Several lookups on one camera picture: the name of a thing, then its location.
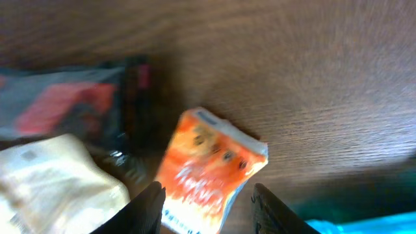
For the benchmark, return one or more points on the teal mouthwash bottle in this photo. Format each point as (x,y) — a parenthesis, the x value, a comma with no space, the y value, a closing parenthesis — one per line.
(378,201)

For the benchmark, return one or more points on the black packet with red item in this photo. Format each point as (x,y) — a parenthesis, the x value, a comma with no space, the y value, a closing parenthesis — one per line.
(98,104)

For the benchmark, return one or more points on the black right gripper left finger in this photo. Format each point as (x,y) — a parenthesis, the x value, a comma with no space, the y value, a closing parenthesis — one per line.
(142,215)

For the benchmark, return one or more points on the beige kraft paper pouch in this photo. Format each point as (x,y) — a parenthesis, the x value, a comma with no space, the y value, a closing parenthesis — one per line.
(54,186)

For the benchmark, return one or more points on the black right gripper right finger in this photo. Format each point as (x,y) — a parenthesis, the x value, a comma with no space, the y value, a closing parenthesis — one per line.
(272,216)

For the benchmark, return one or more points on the orange small snack packet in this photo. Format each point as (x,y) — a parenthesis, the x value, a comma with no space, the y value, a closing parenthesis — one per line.
(206,164)

